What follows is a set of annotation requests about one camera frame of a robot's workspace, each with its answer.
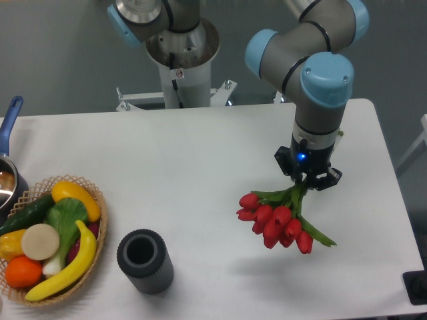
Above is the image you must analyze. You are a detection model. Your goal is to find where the orange fruit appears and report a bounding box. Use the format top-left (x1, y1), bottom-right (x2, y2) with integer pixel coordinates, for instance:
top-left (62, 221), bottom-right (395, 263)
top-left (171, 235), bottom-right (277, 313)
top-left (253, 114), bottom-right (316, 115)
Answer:
top-left (5, 255), bottom-right (42, 288)

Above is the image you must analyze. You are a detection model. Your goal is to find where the green bok choy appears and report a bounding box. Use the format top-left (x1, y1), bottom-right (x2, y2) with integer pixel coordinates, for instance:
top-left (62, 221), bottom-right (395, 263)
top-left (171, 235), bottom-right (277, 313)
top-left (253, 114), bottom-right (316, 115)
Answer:
top-left (43, 197), bottom-right (88, 277)

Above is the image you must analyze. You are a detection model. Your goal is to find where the blue handled saucepan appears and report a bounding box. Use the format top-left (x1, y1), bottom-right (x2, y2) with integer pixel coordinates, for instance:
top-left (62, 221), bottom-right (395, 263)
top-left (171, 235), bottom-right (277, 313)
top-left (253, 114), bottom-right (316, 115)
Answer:
top-left (1, 96), bottom-right (29, 225)

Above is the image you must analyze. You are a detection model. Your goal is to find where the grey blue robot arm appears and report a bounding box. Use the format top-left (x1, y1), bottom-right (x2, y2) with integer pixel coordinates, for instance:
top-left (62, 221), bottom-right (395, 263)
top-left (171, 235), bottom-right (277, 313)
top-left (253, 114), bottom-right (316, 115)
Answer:
top-left (107, 1), bottom-right (370, 191)

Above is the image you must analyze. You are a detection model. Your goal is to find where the purple red vegetable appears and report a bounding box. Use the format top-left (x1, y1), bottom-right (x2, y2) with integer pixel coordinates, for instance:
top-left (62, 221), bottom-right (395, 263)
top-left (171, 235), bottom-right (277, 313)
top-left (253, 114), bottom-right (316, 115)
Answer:
top-left (67, 222), bottom-right (99, 265)

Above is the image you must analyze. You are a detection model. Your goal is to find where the green cucumber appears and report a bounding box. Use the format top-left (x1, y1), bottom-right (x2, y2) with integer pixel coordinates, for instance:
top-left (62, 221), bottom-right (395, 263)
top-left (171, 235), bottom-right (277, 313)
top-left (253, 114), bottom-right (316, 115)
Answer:
top-left (1, 193), bottom-right (55, 235)

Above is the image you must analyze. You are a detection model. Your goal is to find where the yellow banana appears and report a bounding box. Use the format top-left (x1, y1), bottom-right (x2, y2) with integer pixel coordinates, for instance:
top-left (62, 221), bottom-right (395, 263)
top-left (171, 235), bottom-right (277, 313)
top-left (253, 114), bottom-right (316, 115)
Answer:
top-left (25, 220), bottom-right (97, 302)

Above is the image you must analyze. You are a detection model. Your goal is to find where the yellow squash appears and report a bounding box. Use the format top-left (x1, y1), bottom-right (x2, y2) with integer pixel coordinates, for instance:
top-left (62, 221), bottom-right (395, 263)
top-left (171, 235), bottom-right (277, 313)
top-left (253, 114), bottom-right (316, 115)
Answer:
top-left (51, 181), bottom-right (101, 223)

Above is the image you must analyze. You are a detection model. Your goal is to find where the woven wicker basket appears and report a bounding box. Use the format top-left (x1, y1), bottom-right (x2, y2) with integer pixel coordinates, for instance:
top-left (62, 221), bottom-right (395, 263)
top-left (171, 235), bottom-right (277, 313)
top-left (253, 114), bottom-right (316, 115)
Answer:
top-left (1, 175), bottom-right (108, 307)

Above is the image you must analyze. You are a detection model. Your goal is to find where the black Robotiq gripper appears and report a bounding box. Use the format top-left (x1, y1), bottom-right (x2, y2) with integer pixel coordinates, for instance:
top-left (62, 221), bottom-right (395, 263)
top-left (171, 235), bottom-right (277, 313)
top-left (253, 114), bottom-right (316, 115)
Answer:
top-left (274, 133), bottom-right (342, 191)

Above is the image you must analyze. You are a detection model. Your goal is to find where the yellow bell pepper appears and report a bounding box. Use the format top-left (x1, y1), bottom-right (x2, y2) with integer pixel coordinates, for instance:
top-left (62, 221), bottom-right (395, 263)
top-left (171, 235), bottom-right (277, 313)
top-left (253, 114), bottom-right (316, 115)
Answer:
top-left (1, 229), bottom-right (26, 261)

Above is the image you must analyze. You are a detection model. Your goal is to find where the red tulip bouquet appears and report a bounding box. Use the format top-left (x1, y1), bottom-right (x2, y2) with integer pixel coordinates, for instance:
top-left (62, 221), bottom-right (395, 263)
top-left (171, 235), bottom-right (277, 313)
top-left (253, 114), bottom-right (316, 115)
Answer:
top-left (236, 183), bottom-right (336, 254)

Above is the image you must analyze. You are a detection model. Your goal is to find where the beige round disc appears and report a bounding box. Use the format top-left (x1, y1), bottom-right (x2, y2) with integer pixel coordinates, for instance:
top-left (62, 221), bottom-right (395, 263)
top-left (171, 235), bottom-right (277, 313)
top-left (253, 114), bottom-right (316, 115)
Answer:
top-left (21, 223), bottom-right (60, 261)

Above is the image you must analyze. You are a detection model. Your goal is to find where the dark grey ribbed vase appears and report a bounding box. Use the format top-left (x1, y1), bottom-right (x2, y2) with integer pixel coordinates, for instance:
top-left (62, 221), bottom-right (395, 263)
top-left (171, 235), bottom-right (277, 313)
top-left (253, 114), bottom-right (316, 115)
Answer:
top-left (116, 229), bottom-right (174, 295)

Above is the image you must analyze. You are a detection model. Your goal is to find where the black device at table edge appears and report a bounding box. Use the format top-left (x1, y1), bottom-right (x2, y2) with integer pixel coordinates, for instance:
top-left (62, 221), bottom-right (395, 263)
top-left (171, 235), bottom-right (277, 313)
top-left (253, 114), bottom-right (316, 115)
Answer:
top-left (402, 270), bottom-right (426, 305)

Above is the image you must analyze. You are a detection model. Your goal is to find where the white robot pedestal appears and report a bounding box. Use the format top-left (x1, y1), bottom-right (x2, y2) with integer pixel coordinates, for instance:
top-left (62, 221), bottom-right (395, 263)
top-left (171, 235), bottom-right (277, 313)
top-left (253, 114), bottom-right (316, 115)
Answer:
top-left (116, 17), bottom-right (238, 111)

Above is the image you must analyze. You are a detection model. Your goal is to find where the white frame at right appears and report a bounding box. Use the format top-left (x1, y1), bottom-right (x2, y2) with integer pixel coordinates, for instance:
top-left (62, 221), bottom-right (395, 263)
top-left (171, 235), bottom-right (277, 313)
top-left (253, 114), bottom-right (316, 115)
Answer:
top-left (395, 114), bottom-right (426, 177)

